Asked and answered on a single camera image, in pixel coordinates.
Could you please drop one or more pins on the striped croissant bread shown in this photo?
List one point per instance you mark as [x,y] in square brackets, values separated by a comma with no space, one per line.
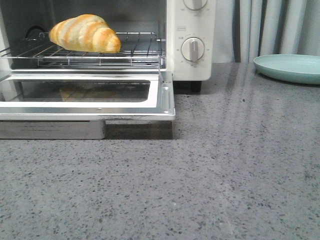
[85,33]

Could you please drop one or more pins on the white toaster oven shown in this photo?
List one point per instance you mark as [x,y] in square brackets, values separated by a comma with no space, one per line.
[171,20]

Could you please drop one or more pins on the lower oven timer knob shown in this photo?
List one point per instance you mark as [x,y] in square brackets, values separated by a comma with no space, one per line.
[192,49]

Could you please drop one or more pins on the light green plate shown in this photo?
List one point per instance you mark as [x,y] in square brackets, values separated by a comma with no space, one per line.
[292,68]

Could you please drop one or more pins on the grey curtain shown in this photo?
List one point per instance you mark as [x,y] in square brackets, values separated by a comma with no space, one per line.
[246,29]

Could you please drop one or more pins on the upper oven knob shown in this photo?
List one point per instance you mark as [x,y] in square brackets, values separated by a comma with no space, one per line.
[195,5]

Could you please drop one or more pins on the oven glass door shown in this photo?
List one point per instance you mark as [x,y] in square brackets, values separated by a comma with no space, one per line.
[67,105]

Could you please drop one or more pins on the metal wire oven rack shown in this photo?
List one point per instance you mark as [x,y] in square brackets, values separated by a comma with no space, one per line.
[138,50]

